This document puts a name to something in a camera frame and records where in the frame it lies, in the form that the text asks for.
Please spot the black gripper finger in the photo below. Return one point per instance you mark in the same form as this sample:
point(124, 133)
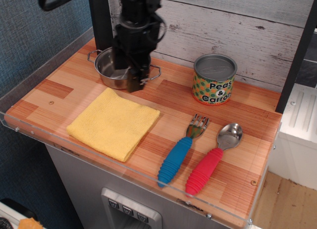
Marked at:
point(122, 60)
point(136, 79)

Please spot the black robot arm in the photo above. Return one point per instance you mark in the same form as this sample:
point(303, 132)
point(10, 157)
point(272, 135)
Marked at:
point(137, 14)

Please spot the white toy sink unit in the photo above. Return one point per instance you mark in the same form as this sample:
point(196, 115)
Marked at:
point(294, 153)

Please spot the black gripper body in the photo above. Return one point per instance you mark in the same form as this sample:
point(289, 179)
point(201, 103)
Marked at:
point(139, 43)

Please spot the clear acrylic table guard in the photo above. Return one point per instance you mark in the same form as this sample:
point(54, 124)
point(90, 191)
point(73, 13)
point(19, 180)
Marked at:
point(44, 104)

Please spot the small steel pot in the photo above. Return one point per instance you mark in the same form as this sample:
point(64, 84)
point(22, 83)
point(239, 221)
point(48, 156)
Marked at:
point(103, 61)

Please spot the black upright post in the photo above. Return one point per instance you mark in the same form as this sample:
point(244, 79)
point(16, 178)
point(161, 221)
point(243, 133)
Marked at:
point(102, 26)
point(298, 58)

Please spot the grey toy fridge cabinet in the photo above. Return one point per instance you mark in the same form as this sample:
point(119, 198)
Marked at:
point(84, 179)

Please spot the blue handled fork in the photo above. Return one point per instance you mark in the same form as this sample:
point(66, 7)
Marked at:
point(176, 156)

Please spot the peas and carrots tin can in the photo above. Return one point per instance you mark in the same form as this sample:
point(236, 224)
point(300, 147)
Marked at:
point(213, 79)

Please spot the red handled spoon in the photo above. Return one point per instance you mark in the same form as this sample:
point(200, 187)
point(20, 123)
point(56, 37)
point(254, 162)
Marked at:
point(228, 137)

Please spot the yellow folded cloth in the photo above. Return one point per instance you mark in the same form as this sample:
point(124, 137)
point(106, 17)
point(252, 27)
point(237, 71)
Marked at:
point(113, 125)

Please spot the black upright post right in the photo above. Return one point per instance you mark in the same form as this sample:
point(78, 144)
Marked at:
point(298, 58)

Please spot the black upright post left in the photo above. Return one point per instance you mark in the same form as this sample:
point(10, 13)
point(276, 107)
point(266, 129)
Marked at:
point(102, 26)

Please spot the orange plush object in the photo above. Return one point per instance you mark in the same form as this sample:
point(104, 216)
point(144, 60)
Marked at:
point(29, 223)

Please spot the silver dispenser button panel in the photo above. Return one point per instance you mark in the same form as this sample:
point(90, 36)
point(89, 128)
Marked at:
point(125, 213)

